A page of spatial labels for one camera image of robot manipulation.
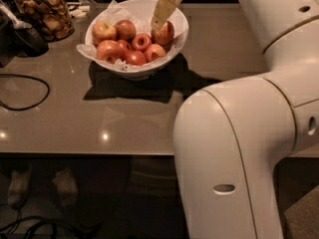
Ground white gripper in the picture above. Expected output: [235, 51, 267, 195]
[151, 0, 180, 30]

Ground yellow-red apple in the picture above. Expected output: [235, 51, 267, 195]
[151, 21, 174, 46]

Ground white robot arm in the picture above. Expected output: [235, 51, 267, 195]
[173, 0, 319, 239]

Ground white bowl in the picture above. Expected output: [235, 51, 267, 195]
[85, 0, 189, 82]

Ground red apple hidden underneath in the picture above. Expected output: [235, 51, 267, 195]
[131, 33, 152, 52]

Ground red apple back middle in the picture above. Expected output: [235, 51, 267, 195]
[115, 20, 137, 41]

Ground red apple front right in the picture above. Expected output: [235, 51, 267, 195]
[145, 44, 166, 63]

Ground small red apple centre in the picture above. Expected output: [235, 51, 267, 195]
[118, 40, 133, 54]

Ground red apple front middle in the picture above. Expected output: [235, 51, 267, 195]
[125, 51, 147, 66]

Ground red apple back left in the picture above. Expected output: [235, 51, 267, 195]
[92, 21, 117, 45]

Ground red apple front left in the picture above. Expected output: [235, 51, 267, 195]
[96, 40, 123, 64]

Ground white tissue paper liner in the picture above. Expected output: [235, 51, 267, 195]
[76, 0, 187, 73]

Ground small white items behind jar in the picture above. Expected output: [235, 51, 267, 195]
[69, 5, 90, 19]

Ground glass jar of dried chips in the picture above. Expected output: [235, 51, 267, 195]
[14, 0, 74, 42]

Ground black appliance with scoop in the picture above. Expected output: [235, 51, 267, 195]
[0, 0, 49, 57]

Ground right white shoe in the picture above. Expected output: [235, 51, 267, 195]
[53, 167, 78, 208]

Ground white shoe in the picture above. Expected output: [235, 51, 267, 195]
[53, 167, 78, 208]
[7, 165, 32, 210]

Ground left white shoe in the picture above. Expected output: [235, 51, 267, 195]
[7, 165, 32, 210]

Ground black cable on table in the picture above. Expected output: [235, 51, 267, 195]
[0, 73, 51, 112]

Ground black cables on floor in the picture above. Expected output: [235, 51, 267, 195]
[0, 209, 101, 239]

